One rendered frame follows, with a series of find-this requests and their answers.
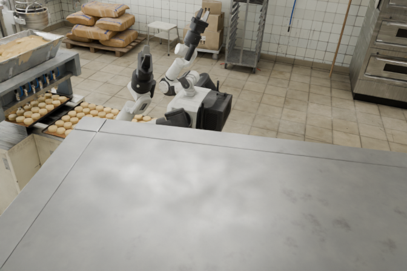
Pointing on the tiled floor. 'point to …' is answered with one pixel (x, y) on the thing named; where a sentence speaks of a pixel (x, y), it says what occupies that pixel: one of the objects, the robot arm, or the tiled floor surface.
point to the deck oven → (383, 44)
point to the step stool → (164, 32)
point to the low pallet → (103, 45)
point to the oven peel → (344, 20)
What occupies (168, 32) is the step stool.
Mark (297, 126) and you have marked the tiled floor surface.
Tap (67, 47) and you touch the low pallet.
